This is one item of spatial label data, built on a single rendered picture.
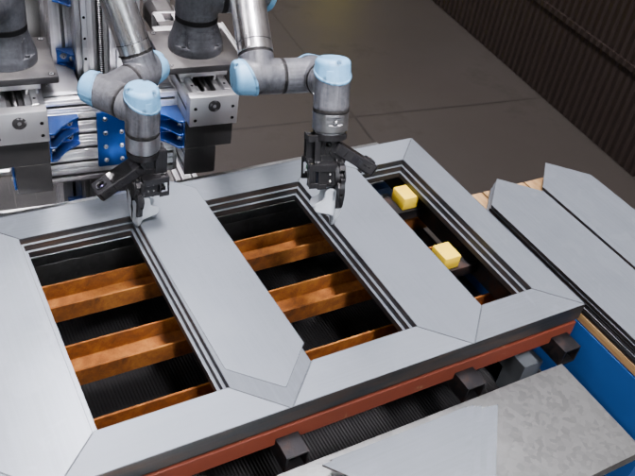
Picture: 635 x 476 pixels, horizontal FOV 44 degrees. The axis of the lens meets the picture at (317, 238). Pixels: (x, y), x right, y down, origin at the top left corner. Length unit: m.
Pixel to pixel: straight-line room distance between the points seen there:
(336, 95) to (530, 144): 2.74
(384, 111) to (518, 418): 2.67
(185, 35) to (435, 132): 2.16
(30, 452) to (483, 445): 0.87
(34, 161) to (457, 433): 1.26
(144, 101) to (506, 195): 1.05
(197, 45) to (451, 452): 1.25
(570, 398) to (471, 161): 2.26
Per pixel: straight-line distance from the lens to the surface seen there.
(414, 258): 1.90
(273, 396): 1.55
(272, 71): 1.66
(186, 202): 1.96
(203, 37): 2.20
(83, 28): 2.24
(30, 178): 2.21
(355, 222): 1.97
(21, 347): 1.64
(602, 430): 1.86
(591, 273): 2.07
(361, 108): 4.20
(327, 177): 1.66
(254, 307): 1.70
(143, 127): 1.70
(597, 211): 2.31
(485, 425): 1.73
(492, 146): 4.14
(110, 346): 1.85
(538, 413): 1.82
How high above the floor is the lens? 2.06
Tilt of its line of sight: 39 degrees down
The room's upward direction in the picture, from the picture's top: 10 degrees clockwise
